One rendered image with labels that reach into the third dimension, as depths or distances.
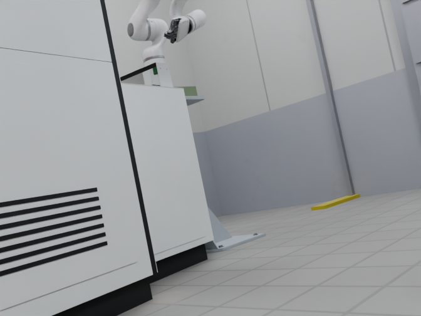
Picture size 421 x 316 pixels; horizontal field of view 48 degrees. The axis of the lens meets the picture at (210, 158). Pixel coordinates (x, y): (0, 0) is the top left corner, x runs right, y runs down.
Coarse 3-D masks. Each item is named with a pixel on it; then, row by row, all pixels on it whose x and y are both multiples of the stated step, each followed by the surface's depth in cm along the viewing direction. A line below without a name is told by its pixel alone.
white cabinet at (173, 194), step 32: (128, 96) 197; (160, 96) 213; (160, 128) 209; (160, 160) 204; (192, 160) 223; (160, 192) 200; (192, 192) 218; (160, 224) 196; (192, 224) 213; (160, 256) 193; (192, 256) 214
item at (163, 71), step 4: (156, 64) 225; (160, 64) 228; (164, 64) 230; (168, 64) 233; (160, 68) 227; (164, 68) 229; (168, 68) 232; (160, 72) 226; (164, 72) 229; (168, 72) 231; (160, 76) 226; (164, 76) 228; (168, 76) 231; (160, 80) 225; (164, 80) 228; (168, 80) 230; (160, 84) 225; (164, 84) 227; (168, 84) 229
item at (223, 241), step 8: (192, 96) 253; (200, 96) 257; (208, 208) 266; (216, 224) 268; (216, 232) 267; (224, 232) 272; (216, 240) 266; (224, 240) 269; (232, 240) 261; (240, 240) 255; (248, 240) 254; (208, 248) 244; (216, 248) 240; (224, 248) 240
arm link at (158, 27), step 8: (152, 24) 255; (160, 24) 259; (152, 32) 256; (160, 32) 258; (152, 40) 261; (160, 40) 258; (152, 48) 254; (160, 48) 256; (144, 56) 255; (152, 56) 253; (160, 56) 255
